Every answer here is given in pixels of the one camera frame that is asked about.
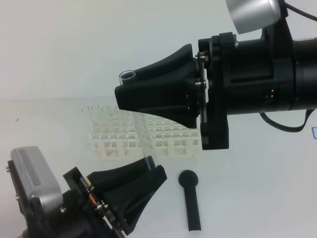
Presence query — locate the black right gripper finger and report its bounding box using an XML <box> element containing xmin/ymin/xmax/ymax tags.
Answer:
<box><xmin>114</xmin><ymin>77</ymin><xmax>198</xmax><ymax>128</ymax></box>
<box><xmin>132</xmin><ymin>44</ymin><xmax>199</xmax><ymax>85</ymax></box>

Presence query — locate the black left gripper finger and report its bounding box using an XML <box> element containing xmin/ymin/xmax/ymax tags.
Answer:
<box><xmin>104</xmin><ymin>165</ymin><xmax>167</xmax><ymax>235</ymax></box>
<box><xmin>87</xmin><ymin>156</ymin><xmax>156</xmax><ymax>196</ymax></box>

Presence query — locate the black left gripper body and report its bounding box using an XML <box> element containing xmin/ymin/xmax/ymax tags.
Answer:
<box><xmin>7</xmin><ymin>161</ymin><xmax>128</xmax><ymax>238</ymax></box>

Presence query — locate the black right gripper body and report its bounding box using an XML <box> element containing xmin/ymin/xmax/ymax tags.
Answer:
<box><xmin>198</xmin><ymin>18</ymin><xmax>295</xmax><ymax>150</ymax></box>

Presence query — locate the clear glass test tube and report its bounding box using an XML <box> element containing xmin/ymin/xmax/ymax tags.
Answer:
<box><xmin>119</xmin><ymin>70</ymin><xmax>156</xmax><ymax>168</ymax></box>

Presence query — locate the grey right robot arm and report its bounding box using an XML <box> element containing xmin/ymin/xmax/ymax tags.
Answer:
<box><xmin>114</xmin><ymin>19</ymin><xmax>317</xmax><ymax>150</ymax></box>

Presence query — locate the white test tube rack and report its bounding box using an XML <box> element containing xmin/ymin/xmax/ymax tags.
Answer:
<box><xmin>89</xmin><ymin>106</ymin><xmax>202</xmax><ymax>160</ymax></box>

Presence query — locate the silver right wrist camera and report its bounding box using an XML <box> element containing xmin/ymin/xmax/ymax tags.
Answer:
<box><xmin>226</xmin><ymin>0</ymin><xmax>281</xmax><ymax>34</ymax></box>

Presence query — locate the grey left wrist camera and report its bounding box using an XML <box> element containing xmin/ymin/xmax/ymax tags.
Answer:
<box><xmin>10</xmin><ymin>146</ymin><xmax>63</xmax><ymax>214</ymax></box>

